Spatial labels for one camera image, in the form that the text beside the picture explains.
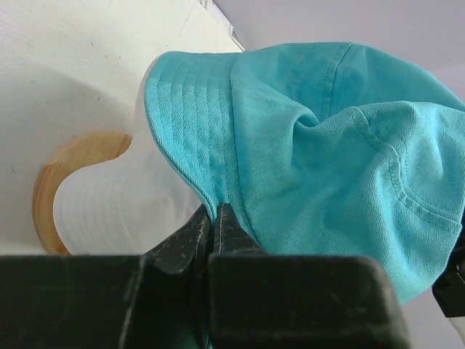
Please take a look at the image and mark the paper label strip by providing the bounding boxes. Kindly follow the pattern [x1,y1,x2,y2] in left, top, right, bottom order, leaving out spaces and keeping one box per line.
[198,0,245,52]

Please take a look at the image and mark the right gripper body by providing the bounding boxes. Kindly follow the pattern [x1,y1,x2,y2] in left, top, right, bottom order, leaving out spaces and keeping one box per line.
[432,217,464,318]

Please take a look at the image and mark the wooden hat stand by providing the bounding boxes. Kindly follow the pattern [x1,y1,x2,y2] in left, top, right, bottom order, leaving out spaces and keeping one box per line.
[32,131,132,255]

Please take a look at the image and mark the white bucket hat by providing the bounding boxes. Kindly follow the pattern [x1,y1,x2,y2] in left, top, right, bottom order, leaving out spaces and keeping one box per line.
[52,68,208,257]

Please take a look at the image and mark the teal bucket hat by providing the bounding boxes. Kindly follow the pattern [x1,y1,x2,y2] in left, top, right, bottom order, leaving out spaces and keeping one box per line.
[144,42,464,302]

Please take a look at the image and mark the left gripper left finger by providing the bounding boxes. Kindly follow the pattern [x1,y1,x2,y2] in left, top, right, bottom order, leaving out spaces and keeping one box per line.
[139,205,211,348]

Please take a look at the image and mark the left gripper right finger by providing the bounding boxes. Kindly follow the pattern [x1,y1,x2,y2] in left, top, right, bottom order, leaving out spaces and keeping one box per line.
[209,204,276,348]

